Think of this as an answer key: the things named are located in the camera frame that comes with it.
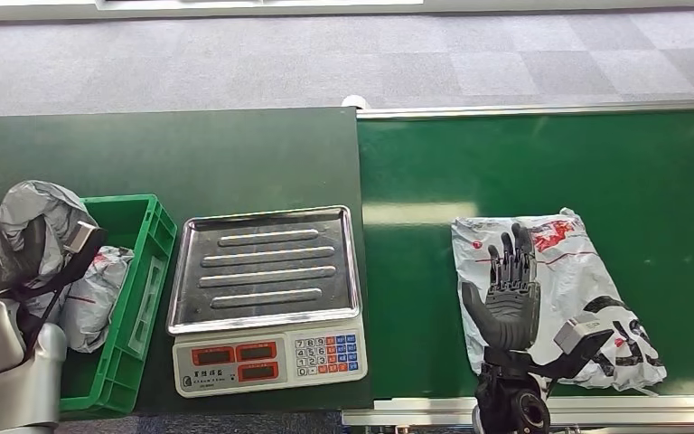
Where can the grey parcel bag black print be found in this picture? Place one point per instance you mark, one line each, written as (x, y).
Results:
(574, 281)

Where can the crumpled grey parcel bag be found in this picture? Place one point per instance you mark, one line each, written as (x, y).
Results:
(98, 293)

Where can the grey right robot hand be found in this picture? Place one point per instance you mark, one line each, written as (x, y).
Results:
(508, 317)

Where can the white electronic weighing scale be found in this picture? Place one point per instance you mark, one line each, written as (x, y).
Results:
(269, 275)

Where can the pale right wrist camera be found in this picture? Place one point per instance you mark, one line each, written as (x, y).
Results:
(580, 332)

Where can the white conveyor roller end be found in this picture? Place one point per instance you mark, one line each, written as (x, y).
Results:
(356, 103)

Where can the green plastic crate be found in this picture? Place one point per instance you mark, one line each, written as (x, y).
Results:
(143, 311)

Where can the green conveyor belt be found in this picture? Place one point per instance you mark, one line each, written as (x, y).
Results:
(592, 167)

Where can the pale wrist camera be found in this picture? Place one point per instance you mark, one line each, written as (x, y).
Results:
(79, 236)
(580, 332)

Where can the grey parcel bag red logo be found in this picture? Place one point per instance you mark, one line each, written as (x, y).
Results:
(47, 203)

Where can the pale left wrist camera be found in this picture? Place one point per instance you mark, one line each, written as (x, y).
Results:
(79, 236)

